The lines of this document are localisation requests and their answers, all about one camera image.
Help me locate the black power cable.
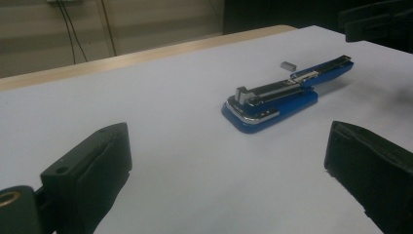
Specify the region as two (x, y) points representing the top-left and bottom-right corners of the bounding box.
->
(59, 0), (89, 63)
(56, 0), (77, 65)

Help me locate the grey staple block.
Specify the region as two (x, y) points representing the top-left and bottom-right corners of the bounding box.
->
(280, 60), (297, 72)

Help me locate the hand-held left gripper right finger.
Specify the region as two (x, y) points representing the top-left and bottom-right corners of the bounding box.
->
(323, 120), (413, 234)

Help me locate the blue stapler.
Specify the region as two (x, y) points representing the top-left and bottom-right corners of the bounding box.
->
(220, 55), (356, 135)

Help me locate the white table cover sheet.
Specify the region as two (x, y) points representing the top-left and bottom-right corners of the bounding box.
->
(0, 24), (413, 234)

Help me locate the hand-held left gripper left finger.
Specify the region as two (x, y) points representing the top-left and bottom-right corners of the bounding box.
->
(40, 122), (133, 234)

